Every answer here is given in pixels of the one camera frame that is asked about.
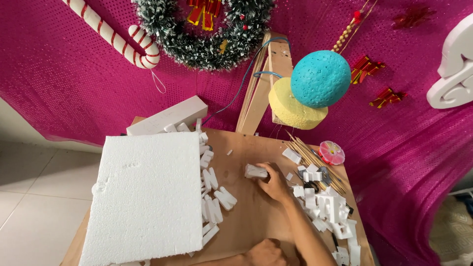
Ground person's left hand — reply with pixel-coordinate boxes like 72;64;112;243
242;238;288;266

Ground person's right hand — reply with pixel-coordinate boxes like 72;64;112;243
255;162;296;205

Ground white foam letter piece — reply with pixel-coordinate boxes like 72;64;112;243
245;164;268;180

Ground flat white foam offcut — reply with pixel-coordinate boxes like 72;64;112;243
282;148;302;165

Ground bundle of wooden skewers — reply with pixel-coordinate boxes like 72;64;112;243
285;129;348;195

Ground heap of white foam scraps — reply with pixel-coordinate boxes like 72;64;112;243
285;164;362;266

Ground round pink bead box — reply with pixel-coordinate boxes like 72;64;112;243
318;140;346;166

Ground pile of cut foam letters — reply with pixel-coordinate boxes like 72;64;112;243
163;118;238;256

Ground yellow foam disc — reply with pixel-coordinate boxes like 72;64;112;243
268;77;329;131

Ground teal foam ball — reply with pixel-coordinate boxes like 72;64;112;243
290;50;352;109

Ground long white foam block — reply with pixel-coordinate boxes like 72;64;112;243
126;95;208;136

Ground large white foam sheet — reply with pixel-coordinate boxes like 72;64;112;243
79;131;204;266

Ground frosted green tinsel wreath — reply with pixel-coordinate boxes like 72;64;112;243
132;0;276;71

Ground beige woven mat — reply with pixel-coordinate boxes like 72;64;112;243
429;195;473;264

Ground red gold foil wreath bow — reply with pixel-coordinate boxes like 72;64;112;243
186;0;222;32

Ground white foam scroll ornament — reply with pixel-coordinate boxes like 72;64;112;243
426;13;473;109

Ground red glitter snowflake decoration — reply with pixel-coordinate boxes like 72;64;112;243
392;4;437;29

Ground red striped candy cane decoration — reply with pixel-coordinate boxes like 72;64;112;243
61;0;161;69

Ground pink sequin backdrop cloth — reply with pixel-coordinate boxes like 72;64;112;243
0;0;473;266

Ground black handled scissors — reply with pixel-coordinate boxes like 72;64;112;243
294;166;333;193

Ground blue cable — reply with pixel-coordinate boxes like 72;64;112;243
201;37;291;126

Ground wooden foam cutter frame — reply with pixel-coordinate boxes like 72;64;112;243
236;31;294;135

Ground gold bead string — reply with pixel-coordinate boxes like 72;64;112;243
331;0;378;53

